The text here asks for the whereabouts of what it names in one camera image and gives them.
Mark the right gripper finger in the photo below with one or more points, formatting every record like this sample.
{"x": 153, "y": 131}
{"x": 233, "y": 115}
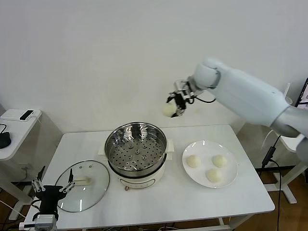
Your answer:
{"x": 172, "y": 94}
{"x": 180, "y": 111}

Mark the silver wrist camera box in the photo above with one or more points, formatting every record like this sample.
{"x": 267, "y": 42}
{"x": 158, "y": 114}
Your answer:
{"x": 45, "y": 222}
{"x": 186, "y": 91}

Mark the white steamed baozi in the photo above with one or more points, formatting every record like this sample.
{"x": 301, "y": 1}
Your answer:
{"x": 194, "y": 161}
{"x": 219, "y": 160}
{"x": 214, "y": 175}
{"x": 168, "y": 109}

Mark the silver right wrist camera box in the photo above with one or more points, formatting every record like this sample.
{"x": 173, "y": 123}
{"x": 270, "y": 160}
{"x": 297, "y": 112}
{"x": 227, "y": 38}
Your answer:
{"x": 186, "y": 91}

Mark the round white plate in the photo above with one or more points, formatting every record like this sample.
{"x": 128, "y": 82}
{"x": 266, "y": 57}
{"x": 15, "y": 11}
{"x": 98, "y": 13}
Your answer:
{"x": 192, "y": 178}

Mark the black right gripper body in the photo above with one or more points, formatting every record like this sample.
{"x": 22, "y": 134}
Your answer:
{"x": 181, "y": 101}

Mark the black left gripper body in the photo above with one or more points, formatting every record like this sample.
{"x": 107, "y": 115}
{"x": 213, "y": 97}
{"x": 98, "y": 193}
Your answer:
{"x": 50, "y": 195}

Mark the open dark laptop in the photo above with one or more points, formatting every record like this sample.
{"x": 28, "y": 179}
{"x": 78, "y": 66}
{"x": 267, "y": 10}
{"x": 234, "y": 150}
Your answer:
{"x": 303, "y": 93}

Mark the white drinking straw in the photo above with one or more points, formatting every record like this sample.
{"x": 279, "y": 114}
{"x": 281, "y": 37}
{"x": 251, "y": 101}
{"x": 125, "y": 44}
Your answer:
{"x": 288, "y": 90}

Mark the flat white box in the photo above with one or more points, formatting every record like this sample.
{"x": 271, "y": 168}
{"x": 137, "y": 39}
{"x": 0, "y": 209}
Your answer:
{"x": 9, "y": 115}

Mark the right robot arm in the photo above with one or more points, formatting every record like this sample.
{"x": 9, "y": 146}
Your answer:
{"x": 240, "y": 91}

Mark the black smartphone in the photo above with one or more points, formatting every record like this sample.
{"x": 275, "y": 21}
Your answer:
{"x": 27, "y": 115}

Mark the white side table with laptop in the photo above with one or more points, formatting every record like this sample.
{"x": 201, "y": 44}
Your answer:
{"x": 286, "y": 183}

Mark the cream electric cooker pot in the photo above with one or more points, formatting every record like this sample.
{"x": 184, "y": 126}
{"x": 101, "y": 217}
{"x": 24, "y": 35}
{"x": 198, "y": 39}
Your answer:
{"x": 139, "y": 181}

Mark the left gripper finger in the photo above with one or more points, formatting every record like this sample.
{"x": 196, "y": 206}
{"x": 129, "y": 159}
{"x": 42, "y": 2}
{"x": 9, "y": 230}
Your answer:
{"x": 68, "y": 187}
{"x": 37, "y": 185}

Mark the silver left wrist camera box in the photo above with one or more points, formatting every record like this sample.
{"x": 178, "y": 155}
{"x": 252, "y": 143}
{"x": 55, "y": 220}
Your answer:
{"x": 45, "y": 222}

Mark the perforated steel steamer basket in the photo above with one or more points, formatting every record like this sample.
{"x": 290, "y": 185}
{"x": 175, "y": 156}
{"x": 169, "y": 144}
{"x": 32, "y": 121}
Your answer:
{"x": 134, "y": 154}

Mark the black lumpy object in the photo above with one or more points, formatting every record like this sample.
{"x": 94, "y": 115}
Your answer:
{"x": 4, "y": 140}

